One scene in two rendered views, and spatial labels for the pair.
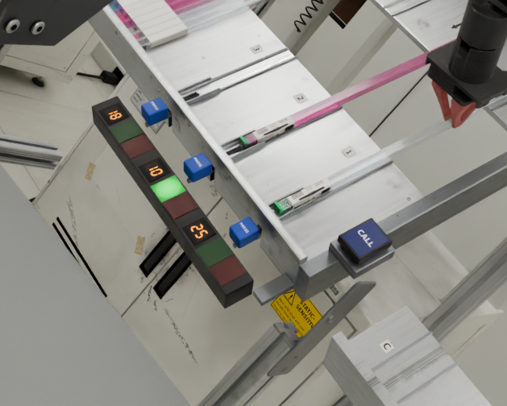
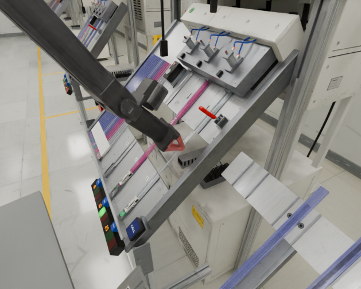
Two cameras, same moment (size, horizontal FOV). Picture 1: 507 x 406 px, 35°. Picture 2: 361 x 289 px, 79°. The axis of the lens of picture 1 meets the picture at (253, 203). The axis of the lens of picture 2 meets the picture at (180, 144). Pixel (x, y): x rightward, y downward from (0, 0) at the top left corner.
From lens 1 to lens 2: 84 cm
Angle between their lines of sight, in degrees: 33
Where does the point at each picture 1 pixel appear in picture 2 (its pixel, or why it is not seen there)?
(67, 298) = (47, 280)
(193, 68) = (111, 160)
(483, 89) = (162, 143)
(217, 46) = (117, 147)
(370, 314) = (213, 217)
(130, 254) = not seen: hidden behind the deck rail
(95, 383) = not seen: outside the picture
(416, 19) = (174, 102)
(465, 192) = (182, 184)
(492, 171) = (191, 170)
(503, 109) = (202, 131)
